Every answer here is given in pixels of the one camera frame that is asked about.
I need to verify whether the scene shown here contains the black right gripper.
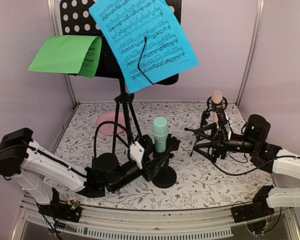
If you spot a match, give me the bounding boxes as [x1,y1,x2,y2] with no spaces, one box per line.
[193,122,259,164]

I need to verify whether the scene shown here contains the black tripod shock-mount stand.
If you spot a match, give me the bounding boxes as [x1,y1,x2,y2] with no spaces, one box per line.
[184,94,232,163]

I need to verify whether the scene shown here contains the teal toy microphone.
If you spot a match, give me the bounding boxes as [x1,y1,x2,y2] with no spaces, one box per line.
[152,116,169,153]

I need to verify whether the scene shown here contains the black round-base microphone stand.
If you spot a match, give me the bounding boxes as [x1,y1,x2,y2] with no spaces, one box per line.
[149,134,181,189]

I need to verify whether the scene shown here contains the pink toy microphone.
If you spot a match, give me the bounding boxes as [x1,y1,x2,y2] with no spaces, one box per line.
[211,90,223,123]

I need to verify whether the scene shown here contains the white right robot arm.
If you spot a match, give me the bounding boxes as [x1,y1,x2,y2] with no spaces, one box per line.
[192,114,300,218]

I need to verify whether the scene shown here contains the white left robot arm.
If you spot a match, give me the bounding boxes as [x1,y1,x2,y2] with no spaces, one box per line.
[0,128,180,217]

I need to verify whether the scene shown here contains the floral patterned table mat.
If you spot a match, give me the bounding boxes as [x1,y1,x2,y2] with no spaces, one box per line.
[44,103,273,211]

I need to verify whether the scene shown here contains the pink plate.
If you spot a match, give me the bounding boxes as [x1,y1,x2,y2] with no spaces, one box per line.
[95,111,128,137]

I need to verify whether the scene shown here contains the blue sheet music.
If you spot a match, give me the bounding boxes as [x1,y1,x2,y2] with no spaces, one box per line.
[89,0,200,93]

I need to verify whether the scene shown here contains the green sheet music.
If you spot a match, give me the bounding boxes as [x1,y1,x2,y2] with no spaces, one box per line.
[28,35,102,79]

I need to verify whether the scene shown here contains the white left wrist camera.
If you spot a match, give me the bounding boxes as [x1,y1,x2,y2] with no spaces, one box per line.
[129,141,145,170]

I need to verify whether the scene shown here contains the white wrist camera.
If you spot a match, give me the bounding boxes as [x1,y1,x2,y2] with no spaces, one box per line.
[224,122,232,140]
[129,141,145,170]

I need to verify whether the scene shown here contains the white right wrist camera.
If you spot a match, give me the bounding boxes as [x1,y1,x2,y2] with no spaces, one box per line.
[224,122,232,140]

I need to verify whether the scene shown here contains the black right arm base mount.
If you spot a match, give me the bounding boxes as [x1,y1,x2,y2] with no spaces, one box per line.
[231,185,275,223]

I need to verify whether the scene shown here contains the aluminium frame left rail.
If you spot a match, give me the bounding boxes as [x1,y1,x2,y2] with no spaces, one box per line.
[50,105,78,153]

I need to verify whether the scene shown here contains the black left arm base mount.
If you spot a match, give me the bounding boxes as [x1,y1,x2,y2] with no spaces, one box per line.
[38,188,82,223]

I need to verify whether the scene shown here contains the aluminium front rail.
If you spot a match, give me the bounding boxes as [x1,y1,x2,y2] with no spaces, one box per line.
[12,195,300,240]

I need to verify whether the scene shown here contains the aluminium right corner post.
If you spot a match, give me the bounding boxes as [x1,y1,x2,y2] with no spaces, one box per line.
[235,0,265,109]

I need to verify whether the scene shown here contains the aluminium frame corner post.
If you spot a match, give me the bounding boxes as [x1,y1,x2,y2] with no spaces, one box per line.
[47,0,78,108]

